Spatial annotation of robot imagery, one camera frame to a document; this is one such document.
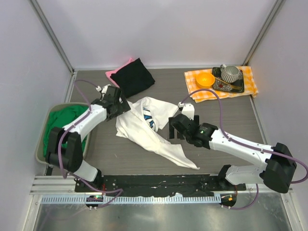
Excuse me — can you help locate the white flower print t-shirt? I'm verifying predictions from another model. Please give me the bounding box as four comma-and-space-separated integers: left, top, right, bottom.
115, 97, 199, 170

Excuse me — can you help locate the grey plastic tray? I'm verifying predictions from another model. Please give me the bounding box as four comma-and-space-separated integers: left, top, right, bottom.
35, 102, 87, 164

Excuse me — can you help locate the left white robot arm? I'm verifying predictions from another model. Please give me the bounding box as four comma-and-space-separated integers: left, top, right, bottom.
45, 85, 130, 188

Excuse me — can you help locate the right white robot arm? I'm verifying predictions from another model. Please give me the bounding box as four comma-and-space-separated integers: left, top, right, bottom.
168, 114, 297, 193

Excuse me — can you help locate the folded pink t-shirt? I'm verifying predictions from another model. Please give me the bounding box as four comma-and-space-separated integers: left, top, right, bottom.
105, 57, 134, 87

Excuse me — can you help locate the folded black t-shirt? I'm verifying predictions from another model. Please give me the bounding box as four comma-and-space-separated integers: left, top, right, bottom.
111, 58, 155, 98

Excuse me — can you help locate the orange bowl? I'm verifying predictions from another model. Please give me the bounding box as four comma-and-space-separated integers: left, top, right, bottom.
195, 72, 216, 89

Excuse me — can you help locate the black patterned plate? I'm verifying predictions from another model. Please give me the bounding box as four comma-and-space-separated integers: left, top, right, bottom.
212, 67, 244, 93

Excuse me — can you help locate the green t-shirt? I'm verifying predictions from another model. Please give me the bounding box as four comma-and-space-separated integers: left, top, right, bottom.
43, 104, 88, 157

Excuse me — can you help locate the striped grey cup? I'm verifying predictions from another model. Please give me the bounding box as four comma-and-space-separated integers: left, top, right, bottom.
220, 64, 244, 83

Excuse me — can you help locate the orange checkered cloth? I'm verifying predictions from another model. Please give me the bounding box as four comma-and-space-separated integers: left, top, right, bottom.
184, 66, 258, 103

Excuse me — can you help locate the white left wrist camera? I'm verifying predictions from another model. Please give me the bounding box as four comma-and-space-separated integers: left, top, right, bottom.
95, 84, 111, 94

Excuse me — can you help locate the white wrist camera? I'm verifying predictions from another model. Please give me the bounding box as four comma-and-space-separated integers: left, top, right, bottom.
95, 84, 111, 94
178, 102, 195, 120

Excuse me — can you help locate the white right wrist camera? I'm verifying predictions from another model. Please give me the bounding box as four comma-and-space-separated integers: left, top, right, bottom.
178, 102, 195, 120

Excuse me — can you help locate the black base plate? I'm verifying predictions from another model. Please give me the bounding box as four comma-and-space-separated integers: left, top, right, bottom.
89, 174, 246, 197

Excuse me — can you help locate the slotted cable duct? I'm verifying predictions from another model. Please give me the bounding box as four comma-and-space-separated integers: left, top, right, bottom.
41, 193, 221, 205

